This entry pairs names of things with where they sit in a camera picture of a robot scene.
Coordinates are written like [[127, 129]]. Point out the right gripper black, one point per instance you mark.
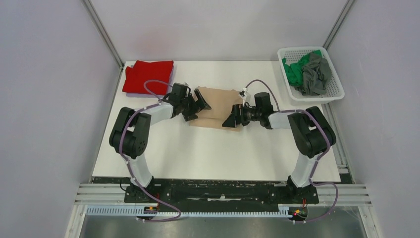
[[237, 114]]

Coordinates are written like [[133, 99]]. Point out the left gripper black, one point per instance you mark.
[[199, 105]]

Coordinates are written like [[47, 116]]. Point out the beige t-shirt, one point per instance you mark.
[[221, 102]]

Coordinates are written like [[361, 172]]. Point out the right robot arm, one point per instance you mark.
[[313, 135]]

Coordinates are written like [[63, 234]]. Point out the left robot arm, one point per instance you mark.
[[130, 133]]

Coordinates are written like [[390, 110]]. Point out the lavender folded t-shirt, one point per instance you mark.
[[164, 94]]

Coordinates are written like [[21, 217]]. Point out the red folded t-shirt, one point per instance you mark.
[[147, 77]]

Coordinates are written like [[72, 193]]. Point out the green t-shirt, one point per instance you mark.
[[294, 71]]

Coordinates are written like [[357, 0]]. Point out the grey t-shirt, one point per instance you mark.
[[316, 75]]

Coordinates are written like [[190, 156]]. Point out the white plastic basket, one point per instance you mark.
[[334, 90]]

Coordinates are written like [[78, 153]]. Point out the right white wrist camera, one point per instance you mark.
[[244, 95]]

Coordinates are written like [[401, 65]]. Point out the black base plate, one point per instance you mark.
[[197, 195]]

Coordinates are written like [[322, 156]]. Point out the white slotted cable duct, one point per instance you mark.
[[141, 211]]

